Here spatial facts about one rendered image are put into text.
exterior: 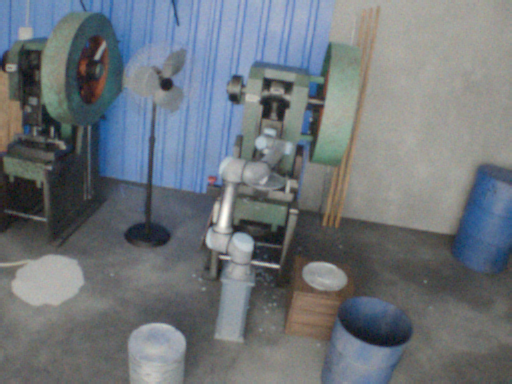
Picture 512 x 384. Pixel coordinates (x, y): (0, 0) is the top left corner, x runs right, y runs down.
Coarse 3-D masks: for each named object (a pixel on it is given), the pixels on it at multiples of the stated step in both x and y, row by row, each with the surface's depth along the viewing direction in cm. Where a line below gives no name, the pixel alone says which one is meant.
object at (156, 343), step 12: (156, 324) 228; (132, 336) 216; (144, 336) 218; (156, 336) 219; (168, 336) 221; (180, 336) 223; (132, 348) 209; (144, 348) 210; (156, 348) 211; (168, 348) 213; (180, 348) 215; (144, 360) 203; (156, 360) 204; (168, 360) 206
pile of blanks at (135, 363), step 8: (184, 352) 215; (136, 360) 205; (176, 360) 208; (184, 360) 219; (136, 368) 207; (144, 368) 204; (152, 368) 203; (160, 368) 204; (168, 368) 206; (176, 368) 210; (136, 376) 210; (144, 376) 207; (152, 376) 206; (160, 376) 206; (168, 376) 209; (176, 376) 214
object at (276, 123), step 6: (264, 120) 290; (270, 120) 290; (276, 120) 291; (282, 120) 294; (264, 126) 292; (270, 126) 291; (276, 126) 291; (276, 132) 292; (258, 150) 299; (258, 156) 300
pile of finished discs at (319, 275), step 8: (312, 264) 287; (320, 264) 289; (328, 264) 289; (304, 272) 277; (312, 272) 278; (320, 272) 278; (328, 272) 280; (336, 272) 282; (312, 280) 270; (320, 280) 271; (328, 280) 271; (336, 280) 273; (344, 280) 274; (320, 288) 264; (328, 288) 264; (336, 288) 265
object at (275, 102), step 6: (276, 84) 282; (282, 84) 282; (276, 90) 280; (282, 90) 282; (276, 96) 283; (270, 102) 288; (276, 102) 287; (282, 102) 291; (270, 108) 290; (276, 108) 289; (270, 114) 294; (276, 114) 294
